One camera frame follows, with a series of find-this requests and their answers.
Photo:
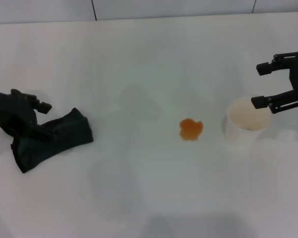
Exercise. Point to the white paper cup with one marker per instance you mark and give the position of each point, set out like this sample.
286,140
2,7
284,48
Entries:
241,134

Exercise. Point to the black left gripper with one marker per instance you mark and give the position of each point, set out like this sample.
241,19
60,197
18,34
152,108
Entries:
12,114

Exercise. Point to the brown liquid stain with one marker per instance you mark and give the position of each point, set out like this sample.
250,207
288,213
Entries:
190,129

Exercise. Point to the dark blue rag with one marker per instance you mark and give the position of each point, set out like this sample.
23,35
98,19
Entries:
69,131

